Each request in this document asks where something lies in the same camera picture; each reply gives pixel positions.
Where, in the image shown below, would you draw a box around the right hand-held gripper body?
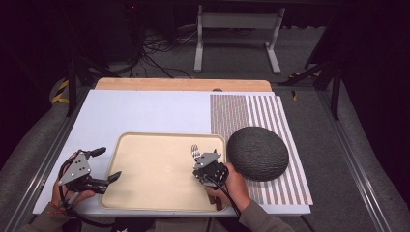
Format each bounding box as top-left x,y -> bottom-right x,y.
191,150 -> 230,189

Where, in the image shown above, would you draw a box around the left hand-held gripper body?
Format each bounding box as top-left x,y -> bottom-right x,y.
57,149 -> 111,195

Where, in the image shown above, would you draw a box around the metal fork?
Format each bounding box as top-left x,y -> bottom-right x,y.
190,143 -> 202,160

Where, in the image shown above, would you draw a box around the beige rectangular tray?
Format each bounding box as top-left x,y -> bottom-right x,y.
99,131 -> 230,214

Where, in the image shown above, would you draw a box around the person's left hand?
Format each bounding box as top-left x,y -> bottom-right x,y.
50,154 -> 97,211

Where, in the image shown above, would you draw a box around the person's right hand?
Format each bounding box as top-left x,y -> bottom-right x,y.
203,161 -> 253,213

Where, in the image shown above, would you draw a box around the dark round textured plate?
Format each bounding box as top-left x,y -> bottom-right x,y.
225,126 -> 290,182

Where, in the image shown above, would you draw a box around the striped placemat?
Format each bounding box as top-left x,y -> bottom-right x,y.
209,93 -> 314,206

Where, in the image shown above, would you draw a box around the yellow and black tape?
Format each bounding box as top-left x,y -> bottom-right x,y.
50,79 -> 71,104
287,71 -> 321,102

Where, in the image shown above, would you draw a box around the black stand legs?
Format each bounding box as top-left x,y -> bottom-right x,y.
65,52 -> 122,118
278,57 -> 343,121

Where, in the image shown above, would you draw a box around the wooden board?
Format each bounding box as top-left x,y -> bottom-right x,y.
95,77 -> 274,93

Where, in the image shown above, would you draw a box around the grey metal stand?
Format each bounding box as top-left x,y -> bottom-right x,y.
192,4 -> 286,75

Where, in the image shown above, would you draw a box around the right hand-held gripper cable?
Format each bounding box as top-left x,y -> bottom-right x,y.
202,173 -> 243,219

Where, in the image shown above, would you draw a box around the hand-held gripper cable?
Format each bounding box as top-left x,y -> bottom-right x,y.
202,173 -> 243,219
56,158 -> 117,230

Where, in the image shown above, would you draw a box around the aluminium rail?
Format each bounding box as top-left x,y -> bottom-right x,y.
2,86 -> 93,232
316,90 -> 395,232

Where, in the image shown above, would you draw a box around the orange wrist strap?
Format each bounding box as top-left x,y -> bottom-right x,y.
46,201 -> 71,217

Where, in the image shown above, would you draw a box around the left hand-held gripper cable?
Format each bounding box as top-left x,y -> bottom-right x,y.
56,158 -> 117,230

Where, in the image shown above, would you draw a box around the bundle of black cables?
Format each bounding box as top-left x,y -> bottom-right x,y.
129,27 -> 198,80

